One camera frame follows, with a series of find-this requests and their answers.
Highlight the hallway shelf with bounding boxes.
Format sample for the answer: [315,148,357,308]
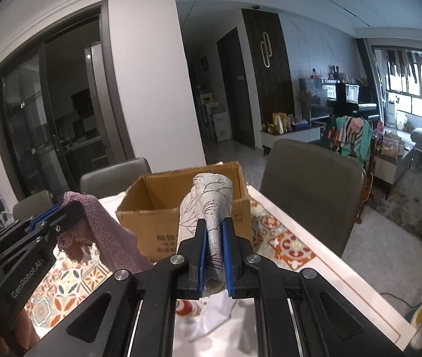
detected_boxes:
[196,85,232,143]

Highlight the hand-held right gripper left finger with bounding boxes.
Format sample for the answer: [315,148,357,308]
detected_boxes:
[36,219,209,357]

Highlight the grey branch print cloth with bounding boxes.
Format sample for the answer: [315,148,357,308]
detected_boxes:
[176,172,242,343]

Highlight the white low sideboard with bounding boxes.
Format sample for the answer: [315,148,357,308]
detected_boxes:
[261,119,331,157]

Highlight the tile patterned tablecloth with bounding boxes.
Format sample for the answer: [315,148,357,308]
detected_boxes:
[21,182,418,357]

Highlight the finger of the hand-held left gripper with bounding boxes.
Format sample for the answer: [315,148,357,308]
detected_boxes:
[28,201,67,226]
[34,201,87,239]

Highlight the person's left forearm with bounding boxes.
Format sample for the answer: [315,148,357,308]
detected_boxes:
[0,297,42,355]

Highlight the large window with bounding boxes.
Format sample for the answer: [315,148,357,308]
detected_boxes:
[376,46,422,124]

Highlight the dark room door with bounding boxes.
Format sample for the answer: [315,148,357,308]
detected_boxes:
[216,27,257,150]

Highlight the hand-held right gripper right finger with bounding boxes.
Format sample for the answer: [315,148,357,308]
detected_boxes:
[221,217,407,357]

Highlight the grey dining chair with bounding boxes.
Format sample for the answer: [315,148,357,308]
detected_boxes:
[260,139,367,259]
[80,157,153,198]
[12,190,54,221]

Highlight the gold clip wall ornament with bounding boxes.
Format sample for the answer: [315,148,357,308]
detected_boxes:
[261,33,273,69]

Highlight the purple towel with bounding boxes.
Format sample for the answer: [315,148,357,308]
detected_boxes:
[56,191,154,274]

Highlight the dark slatted wall panel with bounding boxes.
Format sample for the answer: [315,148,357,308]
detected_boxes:
[241,8,295,135]

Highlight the storage shelf with boxes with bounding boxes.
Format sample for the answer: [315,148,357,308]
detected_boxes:
[299,76,336,120]

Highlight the coffee table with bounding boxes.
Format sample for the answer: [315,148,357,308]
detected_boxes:
[374,134,417,195]

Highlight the black piano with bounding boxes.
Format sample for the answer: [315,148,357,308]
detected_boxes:
[326,83,380,124]

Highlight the dark sliding glass door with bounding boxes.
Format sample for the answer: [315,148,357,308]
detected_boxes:
[0,0,136,202]

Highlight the cardboard box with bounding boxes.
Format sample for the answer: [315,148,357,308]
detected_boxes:
[115,161,252,263]

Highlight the patterned rug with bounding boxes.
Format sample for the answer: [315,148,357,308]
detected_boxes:
[366,181,422,233]

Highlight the hanging laundry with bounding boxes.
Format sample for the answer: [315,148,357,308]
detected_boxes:
[385,48,422,87]

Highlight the colourful clothes on rack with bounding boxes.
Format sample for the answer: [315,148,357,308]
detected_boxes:
[322,115,374,165]

